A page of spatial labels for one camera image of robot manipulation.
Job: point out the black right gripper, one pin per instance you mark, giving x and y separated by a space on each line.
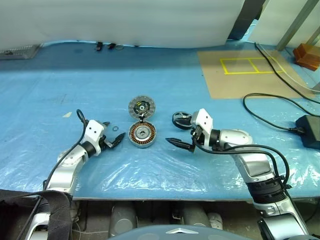
198 138

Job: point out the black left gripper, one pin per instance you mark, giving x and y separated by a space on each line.
106 143

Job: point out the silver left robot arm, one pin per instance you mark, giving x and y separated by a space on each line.
65 172

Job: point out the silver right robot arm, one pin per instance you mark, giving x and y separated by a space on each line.
252 160

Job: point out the round motor housing copper windings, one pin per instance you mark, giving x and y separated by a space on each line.
142 136

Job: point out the small beige tape piece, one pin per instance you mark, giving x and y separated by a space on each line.
67 114

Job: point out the blue plastic table cover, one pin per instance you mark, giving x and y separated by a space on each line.
75 87

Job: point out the brown cardboard sheet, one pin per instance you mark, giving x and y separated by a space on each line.
225 82

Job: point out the small black clip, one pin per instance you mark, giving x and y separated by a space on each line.
111 46
99 46

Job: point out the yellow tape rectangle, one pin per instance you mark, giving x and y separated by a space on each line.
250 72

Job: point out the large grey cylinder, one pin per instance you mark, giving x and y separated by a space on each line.
123 221

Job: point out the small white cylinder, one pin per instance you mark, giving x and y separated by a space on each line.
215 220

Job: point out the grey robot torso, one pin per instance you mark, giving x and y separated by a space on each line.
175 233

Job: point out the large white foam sheet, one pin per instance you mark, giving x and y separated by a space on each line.
125 20

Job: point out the grey mesh tray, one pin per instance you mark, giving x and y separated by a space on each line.
17 52

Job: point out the clear plastic tube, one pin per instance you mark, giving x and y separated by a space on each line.
297 81

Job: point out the black power adapter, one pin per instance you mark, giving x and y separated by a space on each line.
311 127

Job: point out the white panel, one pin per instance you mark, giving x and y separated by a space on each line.
270 25

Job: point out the orange box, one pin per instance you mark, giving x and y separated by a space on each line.
306 55

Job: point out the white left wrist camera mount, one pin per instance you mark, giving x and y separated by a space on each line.
93 131

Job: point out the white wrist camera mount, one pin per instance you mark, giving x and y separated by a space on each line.
93 131
203 120

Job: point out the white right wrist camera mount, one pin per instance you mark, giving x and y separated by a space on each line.
203 120

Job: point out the dark post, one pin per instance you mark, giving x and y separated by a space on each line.
243 22

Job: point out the aluminium profile post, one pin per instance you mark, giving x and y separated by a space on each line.
295 25

